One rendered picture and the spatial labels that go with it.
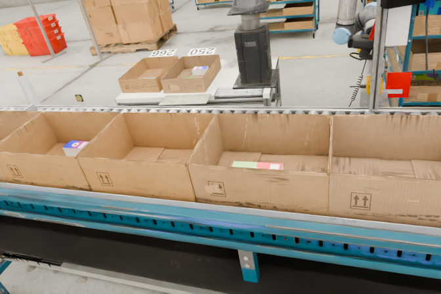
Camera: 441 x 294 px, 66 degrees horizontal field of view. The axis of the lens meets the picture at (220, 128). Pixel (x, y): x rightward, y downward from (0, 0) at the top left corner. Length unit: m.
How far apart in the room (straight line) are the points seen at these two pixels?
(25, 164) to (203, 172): 0.68
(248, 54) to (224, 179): 1.15
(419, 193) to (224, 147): 0.66
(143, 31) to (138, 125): 4.45
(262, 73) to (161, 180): 1.15
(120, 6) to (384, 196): 5.27
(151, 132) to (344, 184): 0.77
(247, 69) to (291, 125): 0.93
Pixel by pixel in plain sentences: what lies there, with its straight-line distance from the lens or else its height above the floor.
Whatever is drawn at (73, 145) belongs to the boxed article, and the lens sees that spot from 1.54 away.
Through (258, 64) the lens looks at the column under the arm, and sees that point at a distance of 2.02.
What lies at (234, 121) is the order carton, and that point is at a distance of 1.21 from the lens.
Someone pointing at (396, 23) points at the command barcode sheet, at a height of 1.14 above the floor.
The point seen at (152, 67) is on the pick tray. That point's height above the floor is 0.77.
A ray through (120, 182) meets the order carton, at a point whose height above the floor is 0.95.
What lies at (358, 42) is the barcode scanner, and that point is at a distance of 1.68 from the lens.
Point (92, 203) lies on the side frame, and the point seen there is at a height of 0.91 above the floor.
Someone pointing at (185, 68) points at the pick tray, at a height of 0.76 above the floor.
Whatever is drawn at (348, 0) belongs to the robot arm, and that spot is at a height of 1.21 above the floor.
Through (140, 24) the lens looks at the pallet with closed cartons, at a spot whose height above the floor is 0.42.
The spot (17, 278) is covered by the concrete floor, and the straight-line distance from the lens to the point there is 2.55.
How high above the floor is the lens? 1.63
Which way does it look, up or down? 31 degrees down
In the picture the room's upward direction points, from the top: 10 degrees counter-clockwise
